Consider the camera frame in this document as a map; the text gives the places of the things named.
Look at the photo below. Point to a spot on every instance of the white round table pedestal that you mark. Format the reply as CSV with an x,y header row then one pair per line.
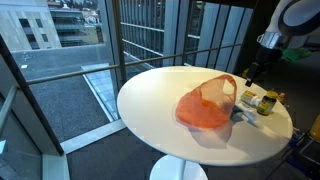
x,y
178,170

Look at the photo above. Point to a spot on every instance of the small orange capped bottle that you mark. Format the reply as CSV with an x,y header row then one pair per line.
x,y
282,98

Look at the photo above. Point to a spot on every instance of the orange translucent plastic bag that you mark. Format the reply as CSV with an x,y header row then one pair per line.
x,y
203,110

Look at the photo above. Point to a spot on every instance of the yellow bin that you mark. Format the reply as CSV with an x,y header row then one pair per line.
x,y
316,128

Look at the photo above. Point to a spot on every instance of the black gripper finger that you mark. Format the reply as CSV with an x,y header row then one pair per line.
x,y
252,75

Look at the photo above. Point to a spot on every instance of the teal blue labelled container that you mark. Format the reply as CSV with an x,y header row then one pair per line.
x,y
237,114

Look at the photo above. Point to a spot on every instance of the dark bottle with yellow cap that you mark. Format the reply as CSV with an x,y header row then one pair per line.
x,y
266,104

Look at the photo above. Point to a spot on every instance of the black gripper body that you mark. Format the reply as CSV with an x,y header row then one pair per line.
x,y
268,55

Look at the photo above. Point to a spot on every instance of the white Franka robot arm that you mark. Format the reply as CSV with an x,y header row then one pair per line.
x,y
293,18

